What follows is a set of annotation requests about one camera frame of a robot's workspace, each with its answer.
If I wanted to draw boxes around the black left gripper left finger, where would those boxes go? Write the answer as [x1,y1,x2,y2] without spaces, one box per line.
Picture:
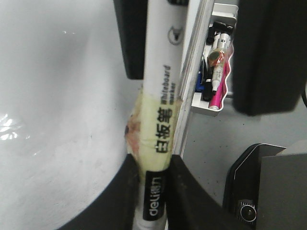
[56,0,149,230]

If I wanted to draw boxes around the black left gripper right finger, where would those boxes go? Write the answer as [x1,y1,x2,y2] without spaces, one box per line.
[165,0,307,230]

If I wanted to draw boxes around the white black whiteboard marker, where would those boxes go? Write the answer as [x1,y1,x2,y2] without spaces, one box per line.
[132,0,189,230]

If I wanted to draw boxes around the white whiteboard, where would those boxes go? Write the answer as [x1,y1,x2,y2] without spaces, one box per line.
[0,0,141,230]

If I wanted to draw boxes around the pink wavy plastic piece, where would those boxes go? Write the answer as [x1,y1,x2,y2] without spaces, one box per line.
[208,44,234,114]

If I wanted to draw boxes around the white marker in tray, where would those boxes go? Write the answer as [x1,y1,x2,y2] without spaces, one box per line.
[210,33,230,95]

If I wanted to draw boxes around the white marker tray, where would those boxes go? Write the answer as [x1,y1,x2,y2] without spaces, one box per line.
[191,3,238,117]

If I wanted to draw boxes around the black marker in tray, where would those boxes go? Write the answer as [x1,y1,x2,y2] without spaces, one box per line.
[201,60,213,102]

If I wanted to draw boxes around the blue marker in tray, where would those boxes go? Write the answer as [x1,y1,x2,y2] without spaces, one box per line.
[195,56,207,92]

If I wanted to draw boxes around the dark grey equipment box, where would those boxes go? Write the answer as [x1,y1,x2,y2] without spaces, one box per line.
[223,140,307,230]

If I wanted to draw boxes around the grey aluminium whiteboard frame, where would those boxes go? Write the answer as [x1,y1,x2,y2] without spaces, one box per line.
[173,0,214,157]

